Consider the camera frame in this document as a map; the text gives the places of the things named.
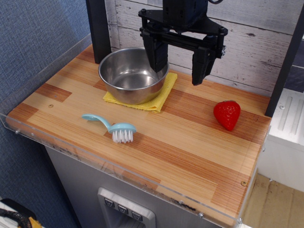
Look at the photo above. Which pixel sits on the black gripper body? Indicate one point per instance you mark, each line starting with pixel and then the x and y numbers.
pixel 185 24

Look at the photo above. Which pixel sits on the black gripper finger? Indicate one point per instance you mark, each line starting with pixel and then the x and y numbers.
pixel 202 63
pixel 156 50

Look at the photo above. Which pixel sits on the red plastic strawberry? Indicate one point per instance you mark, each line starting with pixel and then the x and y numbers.
pixel 227 114

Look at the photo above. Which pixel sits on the stainless steel bowl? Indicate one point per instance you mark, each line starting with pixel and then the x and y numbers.
pixel 129 78

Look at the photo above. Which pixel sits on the yellow folded cloth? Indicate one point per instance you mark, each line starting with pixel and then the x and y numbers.
pixel 155 105

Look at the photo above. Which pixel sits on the light blue dish brush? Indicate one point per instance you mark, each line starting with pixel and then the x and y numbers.
pixel 121 132

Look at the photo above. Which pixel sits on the white ribbed side unit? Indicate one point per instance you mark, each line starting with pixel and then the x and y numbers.
pixel 282 156

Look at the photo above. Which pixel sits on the clear acrylic table guard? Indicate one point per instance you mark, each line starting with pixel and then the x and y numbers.
pixel 182 154

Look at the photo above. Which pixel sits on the grey cabinet with dispenser panel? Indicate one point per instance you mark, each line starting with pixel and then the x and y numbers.
pixel 103 200

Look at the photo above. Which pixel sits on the black yellow object bottom left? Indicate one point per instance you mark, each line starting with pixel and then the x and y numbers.
pixel 14 215

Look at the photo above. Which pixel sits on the dark left frame post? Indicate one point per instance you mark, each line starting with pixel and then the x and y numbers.
pixel 99 29

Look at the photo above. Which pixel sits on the dark frame post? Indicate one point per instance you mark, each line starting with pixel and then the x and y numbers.
pixel 99 29
pixel 286 66

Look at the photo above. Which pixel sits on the dark right frame post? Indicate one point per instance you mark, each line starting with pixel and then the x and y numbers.
pixel 286 66

